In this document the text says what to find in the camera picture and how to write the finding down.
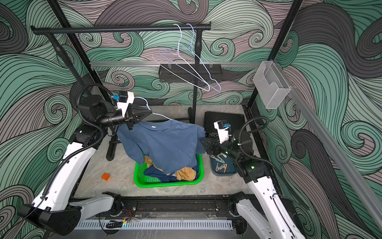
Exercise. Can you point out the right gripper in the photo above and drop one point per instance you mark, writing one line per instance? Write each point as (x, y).
(212, 146)

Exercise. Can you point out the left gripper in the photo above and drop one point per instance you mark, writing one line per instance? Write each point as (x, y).
(132, 116)

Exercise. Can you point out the tan cartoon print t-shirt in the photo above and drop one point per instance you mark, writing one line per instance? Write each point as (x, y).
(184, 174)

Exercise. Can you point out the slate blue t-shirt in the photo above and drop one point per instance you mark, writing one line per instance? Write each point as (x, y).
(171, 145)

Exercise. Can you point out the navy Mickey print t-shirt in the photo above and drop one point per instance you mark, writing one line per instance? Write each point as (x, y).
(152, 171)

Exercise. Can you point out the white wire hanger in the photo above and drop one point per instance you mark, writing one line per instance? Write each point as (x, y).
(184, 64)

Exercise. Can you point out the light blue wire hanger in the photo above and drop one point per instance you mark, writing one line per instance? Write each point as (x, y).
(197, 63)

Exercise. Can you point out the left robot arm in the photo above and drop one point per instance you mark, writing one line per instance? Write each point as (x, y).
(99, 109)

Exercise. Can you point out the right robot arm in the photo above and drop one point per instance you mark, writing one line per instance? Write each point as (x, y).
(274, 221)

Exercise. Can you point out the teal plastic tray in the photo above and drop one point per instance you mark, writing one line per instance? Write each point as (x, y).
(231, 168)

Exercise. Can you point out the black ribbed case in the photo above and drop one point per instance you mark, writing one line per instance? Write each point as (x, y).
(236, 121)

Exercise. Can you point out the green plastic basket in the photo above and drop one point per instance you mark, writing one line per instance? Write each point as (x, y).
(144, 181)

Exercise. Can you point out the orange small block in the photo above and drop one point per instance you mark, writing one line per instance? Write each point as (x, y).
(105, 176)

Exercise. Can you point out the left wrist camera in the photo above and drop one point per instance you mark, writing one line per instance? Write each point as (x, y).
(124, 99)

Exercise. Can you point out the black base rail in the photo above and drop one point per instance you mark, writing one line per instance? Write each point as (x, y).
(209, 205)

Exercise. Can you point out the clear mesh wall bin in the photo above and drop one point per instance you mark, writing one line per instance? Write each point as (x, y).
(271, 83)

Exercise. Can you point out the black clothes rack frame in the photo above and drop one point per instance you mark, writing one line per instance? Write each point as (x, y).
(50, 34)

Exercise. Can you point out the white slotted cable duct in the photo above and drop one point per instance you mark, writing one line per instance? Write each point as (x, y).
(152, 224)

